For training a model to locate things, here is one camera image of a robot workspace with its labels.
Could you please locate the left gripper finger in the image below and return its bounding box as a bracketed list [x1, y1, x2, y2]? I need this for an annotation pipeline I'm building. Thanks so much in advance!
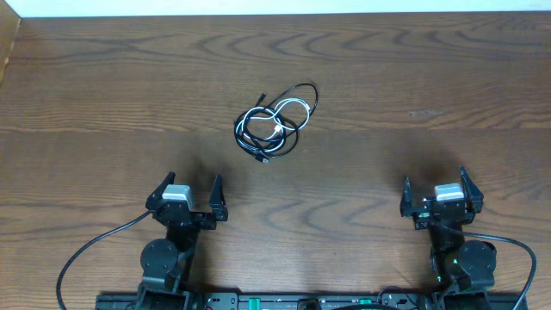
[208, 174, 228, 221]
[145, 171, 176, 210]

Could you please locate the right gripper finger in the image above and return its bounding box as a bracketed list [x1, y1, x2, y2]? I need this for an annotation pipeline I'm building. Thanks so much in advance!
[399, 176, 413, 217]
[460, 165, 484, 214]

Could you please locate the black usb cable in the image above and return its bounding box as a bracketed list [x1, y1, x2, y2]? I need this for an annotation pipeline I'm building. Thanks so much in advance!
[233, 83, 319, 164]

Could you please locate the white usb cable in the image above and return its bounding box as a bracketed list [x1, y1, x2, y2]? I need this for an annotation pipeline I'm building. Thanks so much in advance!
[240, 97, 312, 152]

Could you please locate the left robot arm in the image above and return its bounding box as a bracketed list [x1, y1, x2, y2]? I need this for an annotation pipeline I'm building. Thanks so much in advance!
[135, 171, 228, 310]

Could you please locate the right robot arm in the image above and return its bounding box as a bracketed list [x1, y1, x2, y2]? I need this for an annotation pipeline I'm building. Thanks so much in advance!
[399, 168, 497, 309]

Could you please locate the cardboard panel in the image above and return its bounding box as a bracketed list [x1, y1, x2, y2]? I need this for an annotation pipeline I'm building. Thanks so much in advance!
[0, 0, 22, 81]

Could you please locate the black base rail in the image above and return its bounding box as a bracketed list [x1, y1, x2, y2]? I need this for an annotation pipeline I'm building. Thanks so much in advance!
[94, 289, 528, 310]

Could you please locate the green clamp handle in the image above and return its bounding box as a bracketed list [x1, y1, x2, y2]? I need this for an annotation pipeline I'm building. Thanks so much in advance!
[249, 298, 262, 310]

